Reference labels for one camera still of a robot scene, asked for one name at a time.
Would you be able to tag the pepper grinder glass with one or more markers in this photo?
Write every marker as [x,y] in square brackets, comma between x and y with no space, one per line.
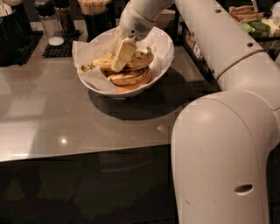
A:
[62,8]

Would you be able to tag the green tea packets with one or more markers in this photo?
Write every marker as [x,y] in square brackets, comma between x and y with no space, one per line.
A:
[256,28]

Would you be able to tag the salt shaker glass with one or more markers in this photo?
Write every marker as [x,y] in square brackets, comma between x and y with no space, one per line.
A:
[50,22]

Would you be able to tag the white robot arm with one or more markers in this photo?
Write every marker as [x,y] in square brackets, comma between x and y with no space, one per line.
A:
[220,143]

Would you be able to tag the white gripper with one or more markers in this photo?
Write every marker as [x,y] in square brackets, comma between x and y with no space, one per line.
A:
[135,26]

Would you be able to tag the white bowl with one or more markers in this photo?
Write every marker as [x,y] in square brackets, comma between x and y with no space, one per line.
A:
[163,62]

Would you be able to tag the napkin dispenser black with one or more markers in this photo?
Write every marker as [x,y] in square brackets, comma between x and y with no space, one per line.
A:
[168,21]

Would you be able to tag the black container left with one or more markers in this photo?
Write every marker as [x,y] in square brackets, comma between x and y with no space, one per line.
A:
[15,29]

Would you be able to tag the black rubber mat left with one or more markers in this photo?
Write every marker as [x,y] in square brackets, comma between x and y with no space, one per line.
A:
[25,52]

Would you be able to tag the black wire rack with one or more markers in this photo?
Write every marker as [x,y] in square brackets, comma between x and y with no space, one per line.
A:
[270,45]

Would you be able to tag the brown sugar packets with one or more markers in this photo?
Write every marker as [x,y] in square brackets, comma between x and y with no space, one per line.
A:
[245,13]

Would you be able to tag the black cup with stirrers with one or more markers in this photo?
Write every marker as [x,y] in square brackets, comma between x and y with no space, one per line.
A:
[99,16]

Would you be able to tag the black rubber mat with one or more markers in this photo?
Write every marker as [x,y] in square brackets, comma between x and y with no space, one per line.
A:
[64,50]
[25,52]

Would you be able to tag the small left banana tip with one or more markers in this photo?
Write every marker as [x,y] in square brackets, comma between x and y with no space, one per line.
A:
[86,68]

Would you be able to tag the front lower banana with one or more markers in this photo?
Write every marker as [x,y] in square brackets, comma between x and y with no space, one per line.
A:
[131,77]

